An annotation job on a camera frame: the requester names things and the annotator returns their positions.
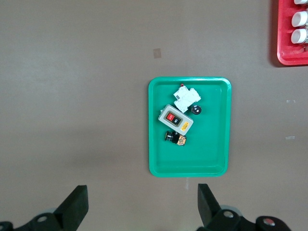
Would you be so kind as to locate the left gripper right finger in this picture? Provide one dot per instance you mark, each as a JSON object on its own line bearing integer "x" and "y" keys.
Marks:
{"x": 211, "y": 214}

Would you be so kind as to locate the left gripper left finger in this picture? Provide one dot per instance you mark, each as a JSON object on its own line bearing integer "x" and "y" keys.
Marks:
{"x": 69, "y": 211}

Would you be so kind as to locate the green plastic tray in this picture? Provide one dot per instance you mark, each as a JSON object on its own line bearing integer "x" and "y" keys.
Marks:
{"x": 209, "y": 149}

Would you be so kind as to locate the brown tape patch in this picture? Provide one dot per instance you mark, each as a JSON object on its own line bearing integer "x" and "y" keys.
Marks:
{"x": 157, "y": 53}

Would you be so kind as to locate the red plastic tray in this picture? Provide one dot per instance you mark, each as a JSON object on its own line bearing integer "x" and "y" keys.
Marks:
{"x": 284, "y": 48}

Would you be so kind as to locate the small black round buzzer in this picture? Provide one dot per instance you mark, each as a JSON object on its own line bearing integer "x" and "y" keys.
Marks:
{"x": 196, "y": 110}

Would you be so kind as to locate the white circuit breaker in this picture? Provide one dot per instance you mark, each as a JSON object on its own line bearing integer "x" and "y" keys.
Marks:
{"x": 186, "y": 97}

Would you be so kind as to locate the white capped brass pipe fitting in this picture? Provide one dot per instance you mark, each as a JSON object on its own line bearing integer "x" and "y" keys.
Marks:
{"x": 300, "y": 18}
{"x": 300, "y": 1}
{"x": 299, "y": 36}

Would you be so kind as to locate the black push button switch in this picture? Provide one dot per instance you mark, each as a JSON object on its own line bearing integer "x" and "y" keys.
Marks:
{"x": 176, "y": 138}

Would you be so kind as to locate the grey on-off switch box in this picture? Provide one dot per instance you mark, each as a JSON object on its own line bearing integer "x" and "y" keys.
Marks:
{"x": 166, "y": 121}

